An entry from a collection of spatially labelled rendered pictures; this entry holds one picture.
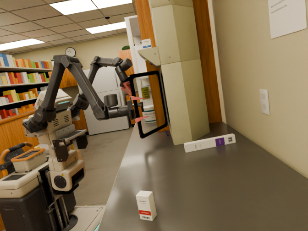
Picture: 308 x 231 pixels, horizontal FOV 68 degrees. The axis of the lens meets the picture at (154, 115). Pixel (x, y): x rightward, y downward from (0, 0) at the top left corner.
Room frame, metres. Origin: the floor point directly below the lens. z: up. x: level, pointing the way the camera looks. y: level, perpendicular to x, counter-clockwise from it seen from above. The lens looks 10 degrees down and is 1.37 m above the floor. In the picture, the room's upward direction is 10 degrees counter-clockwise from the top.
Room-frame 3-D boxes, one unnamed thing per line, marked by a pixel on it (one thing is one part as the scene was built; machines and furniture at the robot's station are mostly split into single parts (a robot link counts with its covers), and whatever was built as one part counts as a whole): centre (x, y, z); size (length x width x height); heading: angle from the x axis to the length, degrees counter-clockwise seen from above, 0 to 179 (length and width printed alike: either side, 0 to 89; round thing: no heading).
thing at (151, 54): (1.44, -0.03, 1.46); 0.32 x 0.12 x 0.10; 179
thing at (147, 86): (1.47, 0.01, 1.19); 0.30 x 0.01 x 0.40; 142
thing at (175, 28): (1.44, -0.22, 1.33); 0.32 x 0.25 x 0.77; 179
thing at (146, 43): (1.38, -0.03, 1.54); 0.05 x 0.05 x 0.06; 84
